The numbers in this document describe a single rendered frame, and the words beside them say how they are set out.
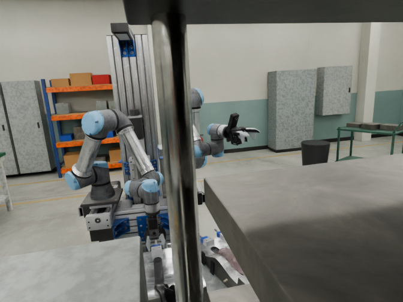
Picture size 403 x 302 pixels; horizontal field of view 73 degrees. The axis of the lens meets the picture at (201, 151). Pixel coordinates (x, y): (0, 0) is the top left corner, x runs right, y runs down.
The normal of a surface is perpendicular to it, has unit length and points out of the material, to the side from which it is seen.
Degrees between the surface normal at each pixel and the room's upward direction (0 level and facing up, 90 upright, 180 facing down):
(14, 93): 90
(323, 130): 90
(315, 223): 0
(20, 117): 90
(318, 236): 0
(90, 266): 0
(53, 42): 90
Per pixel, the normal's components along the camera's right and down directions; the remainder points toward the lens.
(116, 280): -0.05, -0.97
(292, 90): 0.21, 0.22
